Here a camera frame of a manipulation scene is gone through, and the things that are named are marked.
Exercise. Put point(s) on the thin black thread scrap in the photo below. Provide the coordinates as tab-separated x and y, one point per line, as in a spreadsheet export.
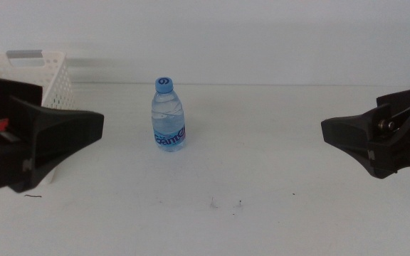
34	196

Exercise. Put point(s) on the white perforated plastic basket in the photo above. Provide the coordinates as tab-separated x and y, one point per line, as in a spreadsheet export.
57	78

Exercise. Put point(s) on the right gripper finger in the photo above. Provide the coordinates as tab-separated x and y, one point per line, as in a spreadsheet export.
354	137
404	101

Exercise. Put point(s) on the clear water bottle blue cap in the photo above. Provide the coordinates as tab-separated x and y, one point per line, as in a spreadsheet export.
168	121

